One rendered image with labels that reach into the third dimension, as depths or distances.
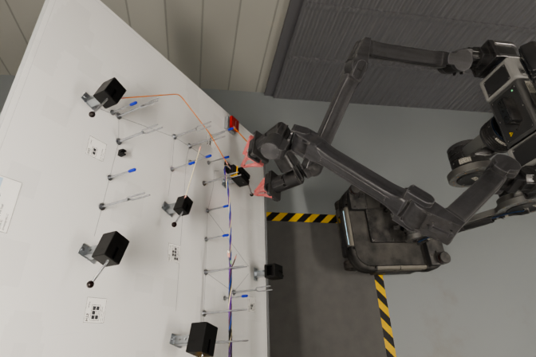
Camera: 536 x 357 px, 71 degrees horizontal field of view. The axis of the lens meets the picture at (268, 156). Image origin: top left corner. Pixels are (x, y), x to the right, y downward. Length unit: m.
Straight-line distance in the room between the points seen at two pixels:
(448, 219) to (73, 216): 0.86
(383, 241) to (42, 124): 1.98
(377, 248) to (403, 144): 1.07
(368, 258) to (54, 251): 1.85
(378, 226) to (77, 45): 1.94
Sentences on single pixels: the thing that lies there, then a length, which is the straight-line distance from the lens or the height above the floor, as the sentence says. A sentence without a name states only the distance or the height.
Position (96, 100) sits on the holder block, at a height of 1.58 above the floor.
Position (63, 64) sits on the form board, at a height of 1.60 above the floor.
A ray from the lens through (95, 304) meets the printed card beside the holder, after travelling 0.91.
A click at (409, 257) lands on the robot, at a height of 0.24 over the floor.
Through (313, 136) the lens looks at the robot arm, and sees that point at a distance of 1.11.
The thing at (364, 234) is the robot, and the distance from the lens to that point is 2.41.
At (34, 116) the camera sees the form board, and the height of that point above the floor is 1.62.
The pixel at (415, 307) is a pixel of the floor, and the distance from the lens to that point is 2.73.
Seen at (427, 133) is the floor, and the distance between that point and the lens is 3.37.
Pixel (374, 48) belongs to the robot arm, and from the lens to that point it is 1.38.
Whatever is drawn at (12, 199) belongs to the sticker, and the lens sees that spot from 0.84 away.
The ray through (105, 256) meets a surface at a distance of 0.83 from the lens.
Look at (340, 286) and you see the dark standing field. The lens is 2.53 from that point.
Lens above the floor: 2.33
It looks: 59 degrees down
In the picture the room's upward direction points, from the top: 21 degrees clockwise
